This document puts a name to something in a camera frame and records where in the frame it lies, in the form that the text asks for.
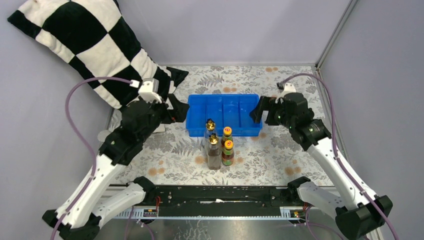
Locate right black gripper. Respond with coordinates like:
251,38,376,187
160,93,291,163
248,95,295,130

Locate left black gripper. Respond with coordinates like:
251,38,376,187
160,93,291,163
138,94,190,144

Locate blue plastic divided bin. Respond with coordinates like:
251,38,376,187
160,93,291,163
185,94,263,137

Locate yellow-cap sauce bottle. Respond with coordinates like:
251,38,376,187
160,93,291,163
221,126,233,148
221,140,234,166

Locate clear gold-cap bottle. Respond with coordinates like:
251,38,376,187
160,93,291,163
202,118,217,154
206,133,221,170

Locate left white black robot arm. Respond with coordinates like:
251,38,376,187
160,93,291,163
42,94,190,240

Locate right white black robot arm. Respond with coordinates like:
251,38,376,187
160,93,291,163
249,92,393,240

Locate floral patterned table mat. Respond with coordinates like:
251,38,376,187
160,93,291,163
112,65,332,187

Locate silver-lid glass shaker jar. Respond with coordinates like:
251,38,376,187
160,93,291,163
97,129,111,146

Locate black white checkered pillow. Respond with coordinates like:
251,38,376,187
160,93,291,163
7,0,188,109

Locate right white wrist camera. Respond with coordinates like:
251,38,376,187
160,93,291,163
276,82,297,100

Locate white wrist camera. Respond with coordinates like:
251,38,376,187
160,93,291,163
138,78,163,104
276,82,297,100

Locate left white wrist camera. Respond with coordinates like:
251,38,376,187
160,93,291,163
138,78,163,104

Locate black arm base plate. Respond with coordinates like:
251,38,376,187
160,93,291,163
137,185,306,218

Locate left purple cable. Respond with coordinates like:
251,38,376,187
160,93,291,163
49,76,140,240

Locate aluminium frame rail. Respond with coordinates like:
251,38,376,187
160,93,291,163
76,186,373,221

